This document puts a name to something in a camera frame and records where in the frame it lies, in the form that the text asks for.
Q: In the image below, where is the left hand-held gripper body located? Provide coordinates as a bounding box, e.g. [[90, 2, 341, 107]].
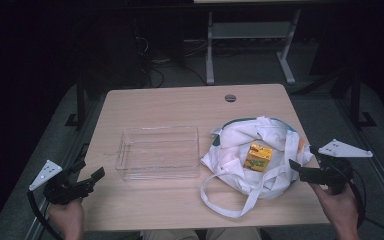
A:
[[28, 159, 96, 205]]

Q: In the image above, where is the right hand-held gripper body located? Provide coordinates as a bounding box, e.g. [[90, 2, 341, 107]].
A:
[[299, 139, 374, 196]]

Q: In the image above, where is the yellow juice carton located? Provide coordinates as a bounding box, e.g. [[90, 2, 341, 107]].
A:
[[244, 141, 274, 173]]

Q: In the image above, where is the white cloth bag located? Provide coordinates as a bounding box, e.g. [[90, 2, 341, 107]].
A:
[[199, 115, 314, 219]]

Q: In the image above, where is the clear plastic box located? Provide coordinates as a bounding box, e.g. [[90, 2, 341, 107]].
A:
[[114, 125, 201, 182]]

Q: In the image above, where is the person's left hand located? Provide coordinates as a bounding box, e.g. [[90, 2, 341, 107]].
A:
[[48, 198, 86, 240]]

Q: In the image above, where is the person's right hand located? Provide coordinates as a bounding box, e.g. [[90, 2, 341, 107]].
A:
[[309, 182, 360, 231]]

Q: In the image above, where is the black metal stand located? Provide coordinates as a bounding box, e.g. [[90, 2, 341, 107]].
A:
[[348, 71, 378, 129], [64, 76, 88, 131]]

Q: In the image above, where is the aluminium frame rail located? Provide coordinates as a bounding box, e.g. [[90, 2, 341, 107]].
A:
[[333, 98, 384, 218], [23, 143, 91, 240]]

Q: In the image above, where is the left hand-held gripper black cable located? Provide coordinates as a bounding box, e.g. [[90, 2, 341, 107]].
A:
[[26, 190, 64, 240]]

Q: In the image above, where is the hand-held gripper black cable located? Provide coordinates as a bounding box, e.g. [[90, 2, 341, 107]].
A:
[[26, 190, 64, 240], [348, 168, 384, 240]]

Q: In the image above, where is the right hand-held gripper black cable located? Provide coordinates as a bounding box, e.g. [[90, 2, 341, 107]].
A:
[[348, 168, 384, 240]]

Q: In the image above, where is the black floor cable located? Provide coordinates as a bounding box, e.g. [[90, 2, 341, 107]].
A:
[[146, 64, 166, 89], [179, 64, 208, 86]]

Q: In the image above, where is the white metal desk frame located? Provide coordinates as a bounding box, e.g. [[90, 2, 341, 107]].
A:
[[205, 9, 303, 86]]

